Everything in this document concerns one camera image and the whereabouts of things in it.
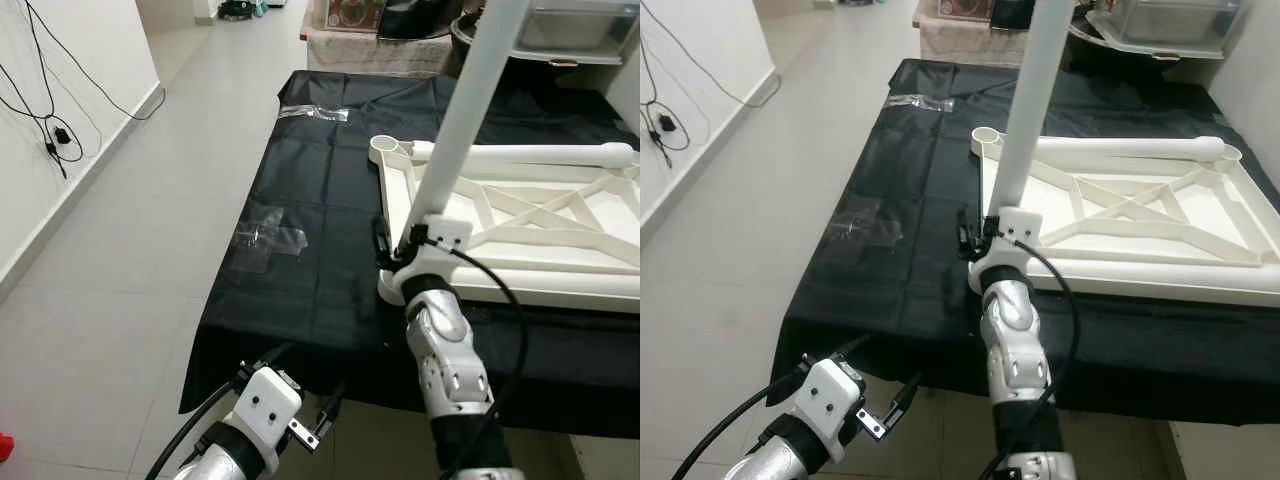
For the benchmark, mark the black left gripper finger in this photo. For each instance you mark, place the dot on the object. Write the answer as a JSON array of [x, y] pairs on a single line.
[[853, 350], [904, 402], [275, 358], [332, 410]]

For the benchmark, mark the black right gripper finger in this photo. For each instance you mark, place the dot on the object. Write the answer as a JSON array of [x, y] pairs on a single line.
[[967, 235], [383, 245]]

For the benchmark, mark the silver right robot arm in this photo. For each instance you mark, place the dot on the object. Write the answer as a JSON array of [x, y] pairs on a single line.
[[450, 350], [1015, 340]]

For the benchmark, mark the black tablecloth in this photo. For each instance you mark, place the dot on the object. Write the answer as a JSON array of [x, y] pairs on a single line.
[[300, 300], [880, 290]]

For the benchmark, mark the crumpled clear tape patch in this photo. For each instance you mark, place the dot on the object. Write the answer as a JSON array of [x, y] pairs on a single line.
[[865, 222], [268, 238]]

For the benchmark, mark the clear tape strip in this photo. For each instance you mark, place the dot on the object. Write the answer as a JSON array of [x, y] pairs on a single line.
[[315, 111], [920, 102]]

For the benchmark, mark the white plastic table top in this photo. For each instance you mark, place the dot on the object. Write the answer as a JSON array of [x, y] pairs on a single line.
[[590, 215], [1200, 225]]

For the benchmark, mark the speckled cloth covered bench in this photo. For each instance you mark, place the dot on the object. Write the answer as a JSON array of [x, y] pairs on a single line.
[[360, 52], [960, 42]]

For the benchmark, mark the black wok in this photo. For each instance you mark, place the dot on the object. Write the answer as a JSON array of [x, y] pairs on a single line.
[[1090, 45], [480, 50]]

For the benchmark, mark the dark red printed carton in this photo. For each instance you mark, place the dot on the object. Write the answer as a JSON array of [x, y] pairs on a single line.
[[355, 12], [962, 8]]

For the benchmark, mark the black shiny curved cover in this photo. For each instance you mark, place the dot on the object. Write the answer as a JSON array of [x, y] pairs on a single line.
[[1010, 12], [415, 18]]

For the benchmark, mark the red plastic object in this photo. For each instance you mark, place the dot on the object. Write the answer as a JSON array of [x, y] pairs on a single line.
[[5, 447]]

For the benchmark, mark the grey clear plastic box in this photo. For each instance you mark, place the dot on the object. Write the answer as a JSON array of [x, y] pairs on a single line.
[[580, 25], [1175, 20]]

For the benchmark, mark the black power adapter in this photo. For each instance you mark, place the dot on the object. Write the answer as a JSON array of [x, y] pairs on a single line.
[[62, 135], [668, 122]]

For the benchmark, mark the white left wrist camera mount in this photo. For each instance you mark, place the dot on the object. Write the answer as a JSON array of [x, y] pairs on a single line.
[[268, 405], [828, 395]]

